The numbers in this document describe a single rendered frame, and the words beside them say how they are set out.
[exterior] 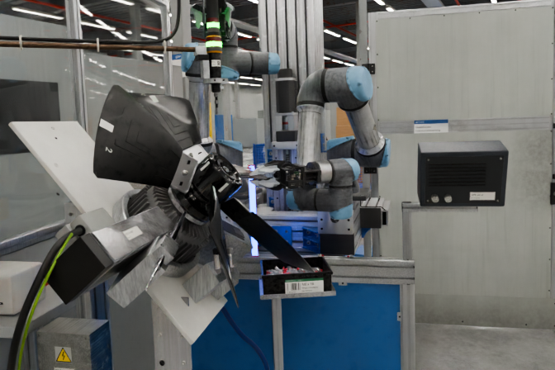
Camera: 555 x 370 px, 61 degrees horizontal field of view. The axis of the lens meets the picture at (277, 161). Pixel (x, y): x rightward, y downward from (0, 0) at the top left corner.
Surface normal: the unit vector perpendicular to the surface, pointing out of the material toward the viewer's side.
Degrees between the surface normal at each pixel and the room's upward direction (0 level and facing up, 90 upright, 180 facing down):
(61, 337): 90
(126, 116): 75
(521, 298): 90
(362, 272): 90
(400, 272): 90
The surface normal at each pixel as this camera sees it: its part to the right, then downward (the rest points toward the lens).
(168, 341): -0.20, 0.09
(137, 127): 0.81, -0.18
